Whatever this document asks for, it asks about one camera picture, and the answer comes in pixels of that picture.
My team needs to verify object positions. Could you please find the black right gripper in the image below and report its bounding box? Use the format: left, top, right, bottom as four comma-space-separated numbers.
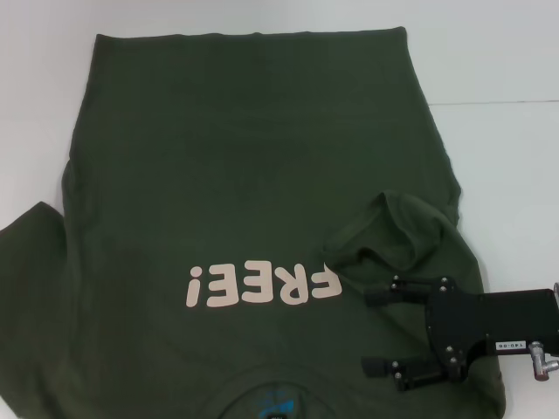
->
360, 274, 559, 393

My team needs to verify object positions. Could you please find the right gripper plug cable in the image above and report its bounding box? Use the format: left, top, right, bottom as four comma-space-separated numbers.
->
526, 340, 559, 383

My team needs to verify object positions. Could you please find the dark green t-shirt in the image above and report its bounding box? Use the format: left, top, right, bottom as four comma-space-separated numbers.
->
0, 25, 508, 419

